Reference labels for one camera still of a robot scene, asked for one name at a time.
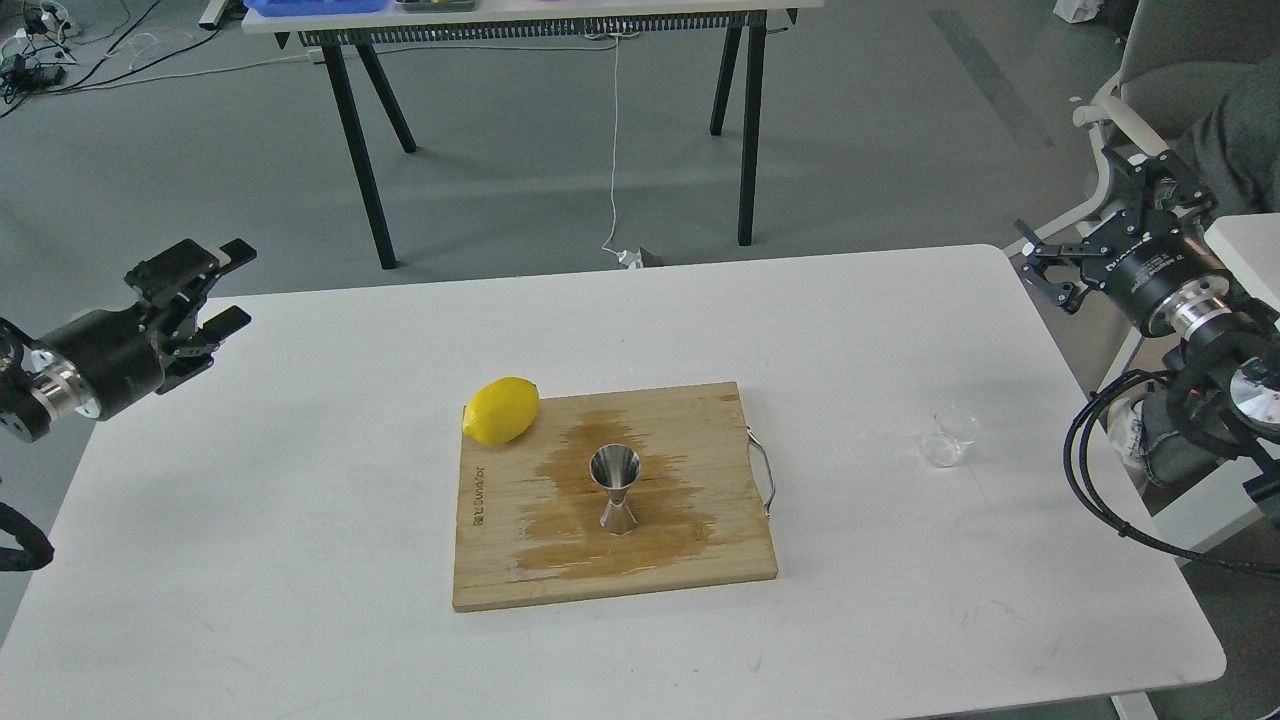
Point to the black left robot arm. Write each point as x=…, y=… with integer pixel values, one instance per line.
x=21, y=411

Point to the steel double jigger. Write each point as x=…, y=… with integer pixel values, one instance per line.
x=616, y=468

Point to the background table black legs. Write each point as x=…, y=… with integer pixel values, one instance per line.
x=747, y=25

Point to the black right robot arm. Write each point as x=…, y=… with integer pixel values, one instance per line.
x=1220, y=381

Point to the yellow lemon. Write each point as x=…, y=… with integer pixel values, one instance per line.
x=501, y=411

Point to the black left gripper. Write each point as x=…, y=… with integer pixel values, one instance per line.
x=106, y=360

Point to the wooden cutting board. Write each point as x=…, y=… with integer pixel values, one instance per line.
x=528, y=526

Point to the seated person grey clothes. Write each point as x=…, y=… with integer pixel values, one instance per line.
x=1234, y=149

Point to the blue plastic tray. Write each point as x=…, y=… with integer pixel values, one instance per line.
x=302, y=8

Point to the small clear glass cup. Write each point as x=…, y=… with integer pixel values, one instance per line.
x=953, y=432

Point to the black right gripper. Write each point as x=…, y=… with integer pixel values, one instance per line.
x=1144, y=256

